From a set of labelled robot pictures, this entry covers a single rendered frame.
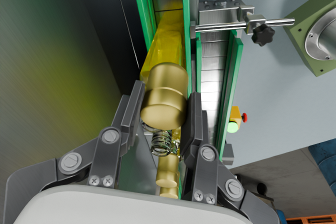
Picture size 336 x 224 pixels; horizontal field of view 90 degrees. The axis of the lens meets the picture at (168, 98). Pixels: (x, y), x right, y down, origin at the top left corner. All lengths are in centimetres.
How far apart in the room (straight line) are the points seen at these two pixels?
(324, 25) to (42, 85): 74
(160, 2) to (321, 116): 107
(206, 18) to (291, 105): 80
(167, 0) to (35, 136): 32
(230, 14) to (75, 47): 30
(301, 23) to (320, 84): 41
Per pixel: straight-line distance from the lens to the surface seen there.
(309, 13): 74
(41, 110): 23
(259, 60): 85
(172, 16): 40
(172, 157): 29
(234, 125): 69
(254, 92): 95
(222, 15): 40
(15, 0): 23
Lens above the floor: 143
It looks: 47 degrees down
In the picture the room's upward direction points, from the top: 172 degrees counter-clockwise
